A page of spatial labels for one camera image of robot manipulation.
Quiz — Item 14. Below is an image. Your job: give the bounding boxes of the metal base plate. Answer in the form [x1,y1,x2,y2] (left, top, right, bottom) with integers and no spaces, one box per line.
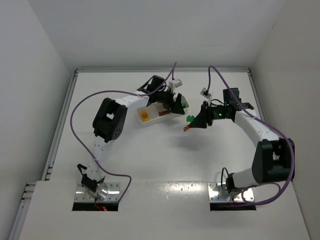
[207,182,255,204]
[74,182,120,204]

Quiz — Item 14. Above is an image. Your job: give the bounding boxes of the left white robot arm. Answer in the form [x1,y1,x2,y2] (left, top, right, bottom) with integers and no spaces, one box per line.
[70,75,186,187]

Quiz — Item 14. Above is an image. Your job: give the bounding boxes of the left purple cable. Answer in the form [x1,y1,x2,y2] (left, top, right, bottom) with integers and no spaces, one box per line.
[69,61,178,204]

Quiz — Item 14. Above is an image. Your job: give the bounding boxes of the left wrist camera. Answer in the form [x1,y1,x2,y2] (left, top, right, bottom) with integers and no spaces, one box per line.
[167,79,182,93]

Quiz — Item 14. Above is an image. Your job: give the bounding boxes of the purple cable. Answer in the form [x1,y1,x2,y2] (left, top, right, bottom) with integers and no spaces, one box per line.
[205,65,295,206]
[69,61,178,204]

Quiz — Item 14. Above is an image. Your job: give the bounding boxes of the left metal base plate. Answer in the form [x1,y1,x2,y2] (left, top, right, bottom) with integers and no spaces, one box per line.
[74,182,120,204]

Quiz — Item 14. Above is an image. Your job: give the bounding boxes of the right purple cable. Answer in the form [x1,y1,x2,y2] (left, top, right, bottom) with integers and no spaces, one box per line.
[205,65,295,206]

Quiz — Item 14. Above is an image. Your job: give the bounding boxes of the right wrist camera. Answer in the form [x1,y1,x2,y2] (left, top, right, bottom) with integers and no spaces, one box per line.
[200,87,212,101]

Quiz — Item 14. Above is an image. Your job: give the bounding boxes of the brown lego plate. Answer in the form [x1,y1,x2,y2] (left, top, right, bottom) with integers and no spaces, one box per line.
[158,110,171,117]
[183,124,190,132]

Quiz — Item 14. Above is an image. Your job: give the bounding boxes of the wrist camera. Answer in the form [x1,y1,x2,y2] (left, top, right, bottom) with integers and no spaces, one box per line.
[200,87,212,101]
[167,79,182,93]

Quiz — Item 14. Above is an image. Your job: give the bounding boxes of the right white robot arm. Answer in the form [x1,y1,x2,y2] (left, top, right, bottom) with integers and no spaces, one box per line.
[183,88,295,193]

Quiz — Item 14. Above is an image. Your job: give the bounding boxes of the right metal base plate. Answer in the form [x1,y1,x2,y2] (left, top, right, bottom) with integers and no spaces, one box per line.
[207,182,255,204]

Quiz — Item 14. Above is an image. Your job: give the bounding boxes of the yellow curved lego brick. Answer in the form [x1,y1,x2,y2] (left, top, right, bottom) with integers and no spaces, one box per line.
[141,112,150,122]

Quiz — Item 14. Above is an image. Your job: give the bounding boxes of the white three-compartment tray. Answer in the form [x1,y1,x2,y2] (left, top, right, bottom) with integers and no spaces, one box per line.
[136,94,189,127]

